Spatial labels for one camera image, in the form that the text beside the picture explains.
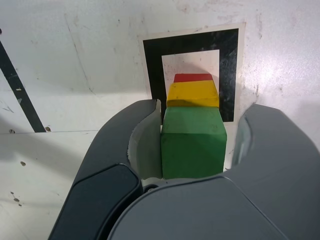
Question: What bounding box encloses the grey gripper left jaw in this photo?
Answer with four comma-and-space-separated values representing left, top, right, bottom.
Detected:
48, 98, 164, 240

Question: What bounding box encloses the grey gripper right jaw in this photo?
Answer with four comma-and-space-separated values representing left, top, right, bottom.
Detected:
98, 103, 320, 240

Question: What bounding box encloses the green cube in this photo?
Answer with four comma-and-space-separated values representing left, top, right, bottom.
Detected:
160, 106, 228, 180

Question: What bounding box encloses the yellow cube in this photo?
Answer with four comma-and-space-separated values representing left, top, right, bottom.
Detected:
166, 80, 221, 109

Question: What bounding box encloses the red cube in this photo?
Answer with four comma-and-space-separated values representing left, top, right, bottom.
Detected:
172, 73, 214, 84

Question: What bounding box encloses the black tape square outline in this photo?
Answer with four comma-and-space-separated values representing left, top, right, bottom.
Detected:
142, 27, 240, 123

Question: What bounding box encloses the black tape strip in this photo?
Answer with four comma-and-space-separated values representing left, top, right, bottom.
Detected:
0, 39, 47, 133

